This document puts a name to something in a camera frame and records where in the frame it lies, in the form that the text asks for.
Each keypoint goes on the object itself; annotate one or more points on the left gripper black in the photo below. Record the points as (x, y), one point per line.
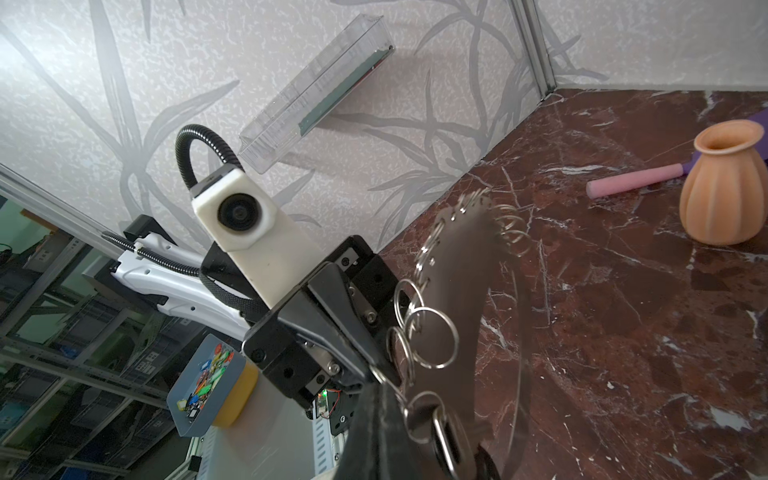
(330, 329)

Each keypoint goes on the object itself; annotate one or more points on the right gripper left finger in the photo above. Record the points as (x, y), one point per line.
(363, 456)

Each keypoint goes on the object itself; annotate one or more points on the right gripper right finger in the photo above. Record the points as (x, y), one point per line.
(402, 456)

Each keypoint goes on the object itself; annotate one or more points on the black key tag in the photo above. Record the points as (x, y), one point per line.
(458, 448)

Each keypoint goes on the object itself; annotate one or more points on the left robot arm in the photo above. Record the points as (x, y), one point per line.
(208, 289)

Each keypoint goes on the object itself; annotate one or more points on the left circuit board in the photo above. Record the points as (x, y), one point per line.
(336, 408)

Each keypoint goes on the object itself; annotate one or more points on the grey bin of tags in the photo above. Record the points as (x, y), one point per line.
(203, 386)

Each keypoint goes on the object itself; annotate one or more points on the orange ribbed vase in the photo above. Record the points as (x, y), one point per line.
(724, 198)

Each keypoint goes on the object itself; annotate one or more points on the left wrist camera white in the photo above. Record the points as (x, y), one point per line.
(269, 248)

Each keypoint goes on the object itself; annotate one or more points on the clear plastic wall shelf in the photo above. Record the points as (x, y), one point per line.
(325, 82)

